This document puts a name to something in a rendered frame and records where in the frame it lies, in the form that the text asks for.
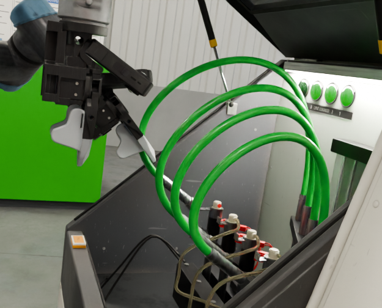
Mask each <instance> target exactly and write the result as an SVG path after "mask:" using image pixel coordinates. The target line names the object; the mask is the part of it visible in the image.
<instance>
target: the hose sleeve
mask: <svg viewBox="0 0 382 308"><path fill-rule="evenodd" d="M172 183H173V182H172V181H171V180H170V179H169V178H168V177H166V176H165V175H164V174H163V186H164V187H165V188H166V189H167V190H169V191H170V192H171V188H172ZM179 199H180V201H182V202H183V203H184V204H189V203H190V201H191V197H190V196H189V195H188V194H187V193H185V192H184V191H183V190H182V189H180V192H179Z"/></svg>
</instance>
